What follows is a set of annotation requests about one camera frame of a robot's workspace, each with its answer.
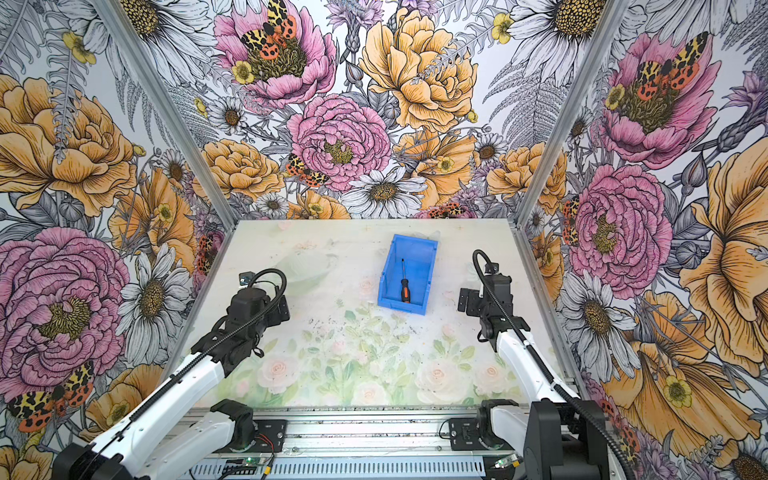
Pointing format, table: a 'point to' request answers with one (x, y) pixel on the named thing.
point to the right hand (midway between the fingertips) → (479, 302)
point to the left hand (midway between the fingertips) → (265, 310)
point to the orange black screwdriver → (405, 290)
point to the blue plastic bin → (419, 256)
